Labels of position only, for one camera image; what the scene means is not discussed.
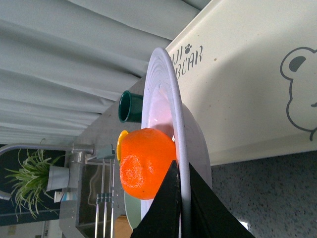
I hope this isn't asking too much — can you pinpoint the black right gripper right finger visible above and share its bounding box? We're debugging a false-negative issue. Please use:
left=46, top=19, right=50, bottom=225
left=189, top=165, right=254, bottom=238

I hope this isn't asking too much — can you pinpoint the green sink drying rack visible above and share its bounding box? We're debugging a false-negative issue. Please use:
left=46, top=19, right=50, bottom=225
left=86, top=144, right=115, bottom=238

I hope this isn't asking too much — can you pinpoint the orange fruit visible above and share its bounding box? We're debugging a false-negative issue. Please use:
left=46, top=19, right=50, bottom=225
left=119, top=128, right=176, bottom=200

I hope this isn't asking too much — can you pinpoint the grey curtain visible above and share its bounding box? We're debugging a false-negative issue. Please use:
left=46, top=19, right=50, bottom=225
left=0, top=0, right=208, bottom=144

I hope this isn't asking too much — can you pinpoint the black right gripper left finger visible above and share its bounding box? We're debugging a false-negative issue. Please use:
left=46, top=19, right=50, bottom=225
left=131, top=160, right=181, bottom=238

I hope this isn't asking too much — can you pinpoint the white ridged plate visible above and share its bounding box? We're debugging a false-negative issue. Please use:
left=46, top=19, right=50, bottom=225
left=141, top=48, right=212, bottom=227

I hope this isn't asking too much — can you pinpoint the yellow enamel mug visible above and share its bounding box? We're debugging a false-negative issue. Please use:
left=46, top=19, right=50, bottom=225
left=116, top=130, right=129, bottom=164

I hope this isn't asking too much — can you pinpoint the dark green enamel mug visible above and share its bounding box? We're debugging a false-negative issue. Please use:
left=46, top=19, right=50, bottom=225
left=118, top=90, right=143, bottom=123

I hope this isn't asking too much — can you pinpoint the potted green plant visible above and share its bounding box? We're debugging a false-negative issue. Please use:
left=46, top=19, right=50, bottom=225
left=6, top=144, right=68, bottom=223

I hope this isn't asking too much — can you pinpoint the light green bowl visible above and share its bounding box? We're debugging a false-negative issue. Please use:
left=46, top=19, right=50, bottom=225
left=124, top=192, right=141, bottom=230

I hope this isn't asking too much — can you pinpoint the cream bear serving tray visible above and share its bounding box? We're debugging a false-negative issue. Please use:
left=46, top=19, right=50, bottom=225
left=167, top=0, right=317, bottom=165

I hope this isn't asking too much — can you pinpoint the wooden cutting board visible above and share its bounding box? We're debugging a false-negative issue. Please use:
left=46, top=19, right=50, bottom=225
left=114, top=215, right=133, bottom=238

